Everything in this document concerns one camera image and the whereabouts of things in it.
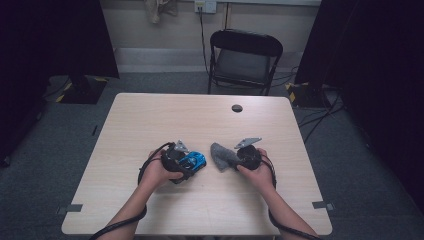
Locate person's right hand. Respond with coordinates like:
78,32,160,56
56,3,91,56
237,148,277,194

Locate hand-held gripper black cable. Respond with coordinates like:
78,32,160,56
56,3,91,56
88,142,175,240
261,154,323,240

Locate right hand-held gripper black cable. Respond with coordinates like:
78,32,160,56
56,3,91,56
261,154,323,240

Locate blue and black toy car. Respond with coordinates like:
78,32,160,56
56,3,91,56
178,150,208,174

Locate left hand-held gripper black cable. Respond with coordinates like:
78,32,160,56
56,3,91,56
88,142,175,240

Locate black floor cables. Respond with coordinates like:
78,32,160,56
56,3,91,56
298,93,346,144

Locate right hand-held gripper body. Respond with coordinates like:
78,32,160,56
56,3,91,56
234,137,263,171

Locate white wall socket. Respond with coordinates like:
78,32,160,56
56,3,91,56
194,0,218,14

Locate black power cable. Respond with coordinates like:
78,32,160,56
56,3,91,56
198,6,211,76

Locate person's left hand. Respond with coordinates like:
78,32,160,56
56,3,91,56
138,149,184,191

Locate grey tape strip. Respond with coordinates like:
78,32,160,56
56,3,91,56
56,203,84,215
312,200,335,212

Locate beige hanging cloth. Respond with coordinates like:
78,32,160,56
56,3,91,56
143,0,179,24

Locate grey fluffy cloth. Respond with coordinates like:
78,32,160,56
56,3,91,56
209,142,243,173

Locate thin vertical wall cable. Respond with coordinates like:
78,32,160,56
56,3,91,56
223,2,232,30

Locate black curtain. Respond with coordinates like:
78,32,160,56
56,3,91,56
294,0,424,214
0,0,120,168

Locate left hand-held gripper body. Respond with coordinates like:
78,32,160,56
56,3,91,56
160,139,190,174

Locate black folding chair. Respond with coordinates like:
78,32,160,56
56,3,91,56
207,28,284,97

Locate black stand base yellow tape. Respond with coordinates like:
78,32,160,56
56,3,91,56
55,74,109,105
285,81,331,108

